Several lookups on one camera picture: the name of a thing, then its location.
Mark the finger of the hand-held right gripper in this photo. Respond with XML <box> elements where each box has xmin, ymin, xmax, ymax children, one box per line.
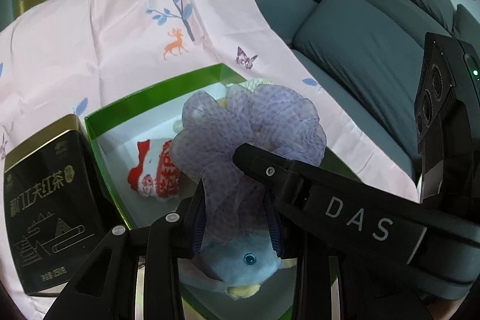
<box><xmin>232</xmin><ymin>142</ymin><xmax>298</xmax><ymax>194</ymax></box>

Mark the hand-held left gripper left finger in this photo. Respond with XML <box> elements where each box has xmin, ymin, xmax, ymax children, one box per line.
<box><xmin>43</xmin><ymin>181</ymin><xmax>207</xmax><ymax>320</ymax></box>

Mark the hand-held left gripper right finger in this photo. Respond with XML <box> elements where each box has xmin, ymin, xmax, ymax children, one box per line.
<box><xmin>262</xmin><ymin>189</ymin><xmax>428</xmax><ymax>320</ymax></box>

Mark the purple mesh bath puff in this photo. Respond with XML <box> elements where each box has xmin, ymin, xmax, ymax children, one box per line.
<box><xmin>169</xmin><ymin>84</ymin><xmax>327</xmax><ymax>246</ymax></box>

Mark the blue grey elephant plush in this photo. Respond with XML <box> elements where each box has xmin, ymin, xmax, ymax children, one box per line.
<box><xmin>180</xmin><ymin>230</ymin><xmax>297</xmax><ymax>300</ymax></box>

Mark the red white knitted toy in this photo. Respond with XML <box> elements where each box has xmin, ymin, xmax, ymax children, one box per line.
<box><xmin>127</xmin><ymin>139</ymin><xmax>181</xmax><ymax>200</ymax></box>

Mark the green cardboard box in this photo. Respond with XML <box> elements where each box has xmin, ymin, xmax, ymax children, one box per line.
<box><xmin>84</xmin><ymin>61</ymin><xmax>361</xmax><ymax>320</ymax></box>

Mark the person's right forearm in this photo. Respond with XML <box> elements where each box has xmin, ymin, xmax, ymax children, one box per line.
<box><xmin>424</xmin><ymin>290</ymin><xmax>469</xmax><ymax>320</ymax></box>

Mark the grey sofa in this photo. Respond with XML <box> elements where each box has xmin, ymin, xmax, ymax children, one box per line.
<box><xmin>238</xmin><ymin>0</ymin><xmax>480</xmax><ymax>178</ymax></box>

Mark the black gold tea tin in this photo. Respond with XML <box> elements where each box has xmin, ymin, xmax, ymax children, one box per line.
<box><xmin>3</xmin><ymin>114</ymin><xmax>106</xmax><ymax>296</ymax></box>

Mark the pink printed bed sheet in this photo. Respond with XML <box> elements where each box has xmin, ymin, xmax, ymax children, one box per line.
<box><xmin>0</xmin><ymin>0</ymin><xmax>419</xmax><ymax>306</ymax></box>

